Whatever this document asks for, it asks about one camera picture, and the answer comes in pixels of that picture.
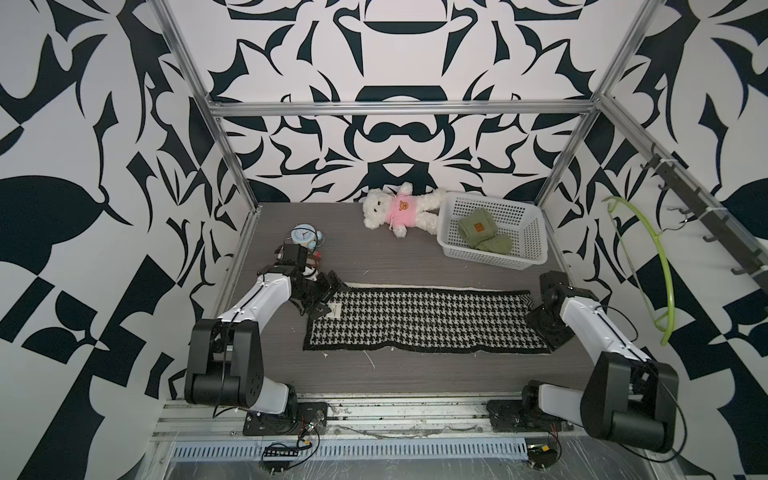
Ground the white plastic basket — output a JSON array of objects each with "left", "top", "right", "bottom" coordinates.
[{"left": 437, "top": 192, "right": 548, "bottom": 270}]

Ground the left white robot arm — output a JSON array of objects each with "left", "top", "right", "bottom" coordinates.
[{"left": 184, "top": 267, "right": 348, "bottom": 429}]

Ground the white slotted cable duct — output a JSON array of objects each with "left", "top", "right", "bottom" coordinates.
[{"left": 170, "top": 437, "right": 528, "bottom": 462}]

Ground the small blue alarm clock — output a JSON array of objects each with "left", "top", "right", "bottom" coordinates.
[{"left": 289, "top": 224, "right": 325, "bottom": 252}]

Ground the houndstooth black white garment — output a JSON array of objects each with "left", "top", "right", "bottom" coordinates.
[{"left": 303, "top": 286, "right": 551, "bottom": 355}]

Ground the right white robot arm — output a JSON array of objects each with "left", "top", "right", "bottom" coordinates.
[{"left": 487, "top": 271, "right": 684, "bottom": 453}]

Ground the black wall hook rail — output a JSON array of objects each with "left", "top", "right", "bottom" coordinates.
[{"left": 643, "top": 142, "right": 767, "bottom": 293}]

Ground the green knitted scarf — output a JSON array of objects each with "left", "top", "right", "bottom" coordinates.
[
  {"left": 457, "top": 208, "right": 498, "bottom": 248},
  {"left": 475, "top": 234, "right": 516, "bottom": 255}
]

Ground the white teddy bear pink shirt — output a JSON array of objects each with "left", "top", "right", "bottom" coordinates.
[{"left": 362, "top": 182, "right": 447, "bottom": 238}]

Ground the aluminium frame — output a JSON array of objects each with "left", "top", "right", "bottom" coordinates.
[{"left": 146, "top": 0, "right": 768, "bottom": 415}]

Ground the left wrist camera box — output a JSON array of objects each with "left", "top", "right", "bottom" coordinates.
[{"left": 277, "top": 244, "right": 309, "bottom": 271}]

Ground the green plastic hanger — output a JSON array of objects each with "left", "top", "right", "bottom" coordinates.
[{"left": 604, "top": 196, "right": 677, "bottom": 346}]

